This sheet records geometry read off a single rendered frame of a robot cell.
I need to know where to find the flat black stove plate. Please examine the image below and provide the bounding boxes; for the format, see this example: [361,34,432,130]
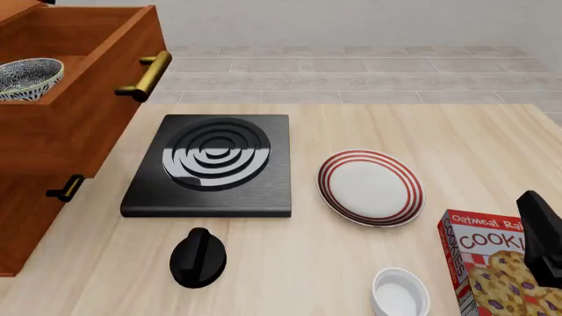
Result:
[119,113,294,219]

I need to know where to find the small white ramekin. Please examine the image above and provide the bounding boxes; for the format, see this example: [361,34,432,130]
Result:
[369,266,432,316]

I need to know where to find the white plate with red rings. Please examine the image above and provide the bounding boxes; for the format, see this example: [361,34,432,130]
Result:
[315,148,427,229]

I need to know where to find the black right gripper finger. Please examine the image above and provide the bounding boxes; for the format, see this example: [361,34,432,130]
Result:
[515,190,562,262]

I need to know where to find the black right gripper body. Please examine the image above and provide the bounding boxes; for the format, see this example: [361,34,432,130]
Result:
[522,253,562,290]

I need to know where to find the wooden cabinet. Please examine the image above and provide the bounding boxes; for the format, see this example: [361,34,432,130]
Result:
[0,0,96,277]

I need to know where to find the black white patterned bowl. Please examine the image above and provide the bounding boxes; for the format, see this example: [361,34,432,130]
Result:
[0,57,66,103]

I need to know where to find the round black stove knob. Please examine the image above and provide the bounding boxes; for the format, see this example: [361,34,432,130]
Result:
[169,226,228,290]

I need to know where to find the red cookies box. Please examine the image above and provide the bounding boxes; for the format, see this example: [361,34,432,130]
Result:
[436,208,562,316]

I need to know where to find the long brass drawer handle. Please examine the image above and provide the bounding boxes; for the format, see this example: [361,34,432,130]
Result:
[114,50,173,104]

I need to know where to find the open wooden drawer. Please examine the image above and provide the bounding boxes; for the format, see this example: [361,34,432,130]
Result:
[0,3,170,181]

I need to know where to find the short brass drawer handle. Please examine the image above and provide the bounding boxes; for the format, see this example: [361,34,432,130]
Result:
[45,174,87,204]

